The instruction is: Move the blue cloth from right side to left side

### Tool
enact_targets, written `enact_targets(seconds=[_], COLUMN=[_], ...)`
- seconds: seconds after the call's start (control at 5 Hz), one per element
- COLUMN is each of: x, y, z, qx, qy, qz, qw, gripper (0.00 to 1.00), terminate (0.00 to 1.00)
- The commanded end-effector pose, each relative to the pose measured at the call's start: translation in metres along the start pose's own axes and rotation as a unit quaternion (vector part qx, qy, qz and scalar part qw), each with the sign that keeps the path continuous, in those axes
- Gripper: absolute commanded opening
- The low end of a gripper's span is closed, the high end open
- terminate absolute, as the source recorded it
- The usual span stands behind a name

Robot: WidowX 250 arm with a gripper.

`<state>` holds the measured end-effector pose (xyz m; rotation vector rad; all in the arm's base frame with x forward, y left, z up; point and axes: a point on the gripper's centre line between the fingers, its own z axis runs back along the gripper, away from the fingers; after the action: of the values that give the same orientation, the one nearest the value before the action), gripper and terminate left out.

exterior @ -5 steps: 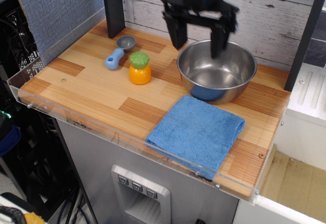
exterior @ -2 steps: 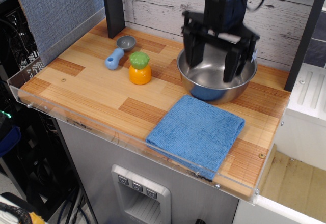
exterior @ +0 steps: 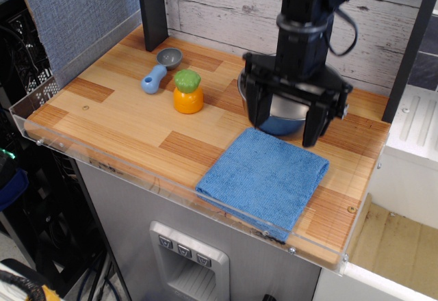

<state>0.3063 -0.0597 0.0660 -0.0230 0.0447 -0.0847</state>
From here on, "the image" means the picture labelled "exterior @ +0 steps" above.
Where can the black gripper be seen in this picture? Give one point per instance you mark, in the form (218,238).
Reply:
(299,53)

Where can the blue cloth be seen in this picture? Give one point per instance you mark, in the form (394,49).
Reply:
(263,181)

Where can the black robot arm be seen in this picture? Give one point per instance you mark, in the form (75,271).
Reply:
(304,14)

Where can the steel bowl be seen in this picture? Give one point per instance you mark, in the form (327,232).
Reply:
(284,116)

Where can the orange toy carrot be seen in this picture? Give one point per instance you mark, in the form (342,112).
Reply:
(188,95)

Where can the blue grey toy scoop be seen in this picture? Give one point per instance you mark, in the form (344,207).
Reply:
(167,59)

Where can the white toy sink unit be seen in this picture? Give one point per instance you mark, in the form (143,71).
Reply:
(393,251)

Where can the grey toy fridge cabinet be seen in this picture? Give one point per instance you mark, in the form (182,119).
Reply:
(126,206)

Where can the silver dispenser panel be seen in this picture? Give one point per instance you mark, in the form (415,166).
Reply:
(190,269)

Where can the blue fabric panel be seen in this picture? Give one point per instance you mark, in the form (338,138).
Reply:
(76,33)

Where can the black crate rack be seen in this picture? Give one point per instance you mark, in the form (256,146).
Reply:
(43,208)

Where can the yellow object bottom left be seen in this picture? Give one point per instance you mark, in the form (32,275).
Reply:
(44,293)

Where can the dark right post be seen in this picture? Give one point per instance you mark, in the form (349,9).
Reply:
(419,29)

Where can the dark post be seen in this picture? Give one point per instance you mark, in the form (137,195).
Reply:
(154,23)
(419,29)

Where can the dark left post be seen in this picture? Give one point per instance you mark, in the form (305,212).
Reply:
(154,23)

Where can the clear acrylic guard rail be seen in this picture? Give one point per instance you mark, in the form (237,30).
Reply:
(104,119)

